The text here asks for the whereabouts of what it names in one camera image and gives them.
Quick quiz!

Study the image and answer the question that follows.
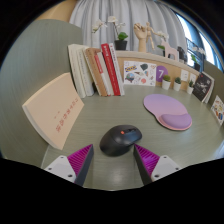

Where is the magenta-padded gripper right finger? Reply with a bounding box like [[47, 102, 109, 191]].
[[133, 144, 183, 186]]

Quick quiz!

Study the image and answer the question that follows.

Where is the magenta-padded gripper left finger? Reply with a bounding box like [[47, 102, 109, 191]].
[[44, 143, 95, 187]]

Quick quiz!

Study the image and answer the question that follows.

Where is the black computer mouse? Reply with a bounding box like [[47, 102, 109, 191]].
[[99, 124, 143, 157]]

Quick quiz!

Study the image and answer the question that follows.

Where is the purple mouse pad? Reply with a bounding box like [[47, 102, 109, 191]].
[[143, 93, 193, 131]]

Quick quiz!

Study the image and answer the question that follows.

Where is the beige book red lettering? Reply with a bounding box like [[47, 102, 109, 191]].
[[21, 72, 85, 151]]

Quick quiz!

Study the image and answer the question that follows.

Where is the colourful sticker card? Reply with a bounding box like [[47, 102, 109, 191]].
[[210, 95, 224, 126]]

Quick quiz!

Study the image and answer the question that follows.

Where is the small succulent white pot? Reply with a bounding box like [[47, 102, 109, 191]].
[[173, 76, 183, 92], [186, 79, 195, 95], [161, 74, 172, 91]]

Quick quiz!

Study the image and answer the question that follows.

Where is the black cover book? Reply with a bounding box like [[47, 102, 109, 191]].
[[191, 71, 215, 103]]

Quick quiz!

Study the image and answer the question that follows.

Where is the purple round number sign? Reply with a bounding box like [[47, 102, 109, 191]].
[[155, 65, 169, 84]]

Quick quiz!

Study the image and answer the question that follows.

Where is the thin white book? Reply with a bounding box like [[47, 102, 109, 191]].
[[77, 46, 96, 98]]

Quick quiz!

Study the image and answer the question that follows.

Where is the white sticker sheet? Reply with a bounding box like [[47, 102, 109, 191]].
[[123, 60, 158, 87]]

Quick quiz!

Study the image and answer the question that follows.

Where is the brown book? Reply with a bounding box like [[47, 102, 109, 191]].
[[83, 47, 109, 98]]

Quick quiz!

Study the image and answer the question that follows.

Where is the white book red spine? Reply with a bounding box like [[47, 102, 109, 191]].
[[94, 50, 115, 97]]

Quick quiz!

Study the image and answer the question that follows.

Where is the small orchid black pot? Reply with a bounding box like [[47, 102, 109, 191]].
[[190, 46, 206, 73]]

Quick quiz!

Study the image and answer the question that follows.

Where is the light wooden desk shelf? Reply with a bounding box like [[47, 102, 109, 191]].
[[114, 49, 206, 91]]

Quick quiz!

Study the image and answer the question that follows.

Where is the dark wooden horse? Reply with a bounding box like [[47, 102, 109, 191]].
[[176, 45, 188, 64]]

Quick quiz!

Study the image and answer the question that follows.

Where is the pink wooden horse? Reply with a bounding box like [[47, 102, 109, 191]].
[[160, 37, 180, 62]]

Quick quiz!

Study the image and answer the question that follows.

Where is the white orchid black pot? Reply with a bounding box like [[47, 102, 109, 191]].
[[91, 15, 129, 51]]

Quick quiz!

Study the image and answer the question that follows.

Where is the white orchid plant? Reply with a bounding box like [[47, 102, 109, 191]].
[[156, 30, 170, 51]]

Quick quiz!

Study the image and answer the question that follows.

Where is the wooden hand model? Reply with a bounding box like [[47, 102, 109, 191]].
[[133, 22, 148, 53]]

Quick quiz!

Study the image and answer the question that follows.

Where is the dark-framed window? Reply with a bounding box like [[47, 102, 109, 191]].
[[174, 13, 223, 73]]

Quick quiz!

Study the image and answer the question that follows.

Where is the wooden artist mannequin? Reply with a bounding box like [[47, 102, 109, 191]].
[[144, 21, 161, 51]]

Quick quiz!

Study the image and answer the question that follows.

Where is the grey curtain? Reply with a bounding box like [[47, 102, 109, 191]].
[[69, 0, 188, 54]]

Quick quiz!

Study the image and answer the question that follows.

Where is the white wall socket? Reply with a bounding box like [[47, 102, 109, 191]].
[[189, 72, 198, 84], [180, 68, 190, 82]]

